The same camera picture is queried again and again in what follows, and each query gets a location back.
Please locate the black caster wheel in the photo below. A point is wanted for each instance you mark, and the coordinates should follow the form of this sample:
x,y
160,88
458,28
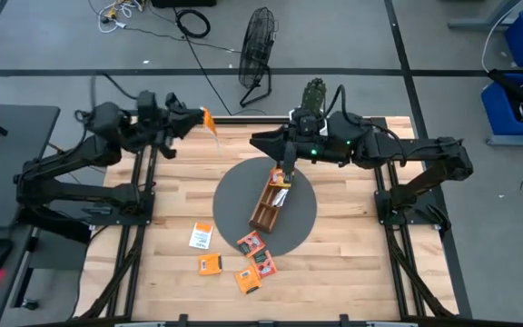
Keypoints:
x,y
30,304

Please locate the green cactus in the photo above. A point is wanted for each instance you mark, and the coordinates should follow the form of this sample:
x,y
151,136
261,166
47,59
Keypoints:
x,y
313,93

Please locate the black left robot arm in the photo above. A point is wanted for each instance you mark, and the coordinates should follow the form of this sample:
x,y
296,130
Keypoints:
x,y
102,120

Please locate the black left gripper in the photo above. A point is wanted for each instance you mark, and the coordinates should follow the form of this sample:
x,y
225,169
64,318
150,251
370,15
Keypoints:
x,y
150,129

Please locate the black folded stand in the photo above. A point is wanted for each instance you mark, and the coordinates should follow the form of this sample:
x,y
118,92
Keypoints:
x,y
509,86

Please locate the grey round woven mat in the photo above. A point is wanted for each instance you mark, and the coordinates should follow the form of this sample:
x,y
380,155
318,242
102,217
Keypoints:
x,y
234,204

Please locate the grey platform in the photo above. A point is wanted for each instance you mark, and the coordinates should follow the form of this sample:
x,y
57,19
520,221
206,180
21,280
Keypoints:
x,y
516,140

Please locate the orange tea packet with barcode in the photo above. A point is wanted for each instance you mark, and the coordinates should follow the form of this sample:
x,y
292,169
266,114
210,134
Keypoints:
x,y
247,280
209,264

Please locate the dark grey desk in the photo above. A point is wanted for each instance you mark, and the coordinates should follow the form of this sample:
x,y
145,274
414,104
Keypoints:
x,y
16,136

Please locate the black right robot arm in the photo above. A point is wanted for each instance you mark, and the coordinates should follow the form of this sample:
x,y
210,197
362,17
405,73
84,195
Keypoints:
x,y
407,150

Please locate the brown wooden tea organizer box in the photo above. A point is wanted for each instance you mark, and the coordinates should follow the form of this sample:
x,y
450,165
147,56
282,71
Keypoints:
x,y
263,218

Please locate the yellow fruit-print tea packet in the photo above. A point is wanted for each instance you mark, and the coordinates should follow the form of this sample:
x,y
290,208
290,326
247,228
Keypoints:
x,y
277,181

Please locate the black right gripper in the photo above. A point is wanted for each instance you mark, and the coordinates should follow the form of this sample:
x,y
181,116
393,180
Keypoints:
x,y
311,141

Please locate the red tea packet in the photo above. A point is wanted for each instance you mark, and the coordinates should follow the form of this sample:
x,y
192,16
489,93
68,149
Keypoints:
x,y
264,264
250,244

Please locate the black floor fan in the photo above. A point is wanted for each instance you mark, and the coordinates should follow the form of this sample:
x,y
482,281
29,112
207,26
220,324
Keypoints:
x,y
257,45

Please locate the black case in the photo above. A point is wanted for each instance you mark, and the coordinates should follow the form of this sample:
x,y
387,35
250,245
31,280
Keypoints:
x,y
184,3

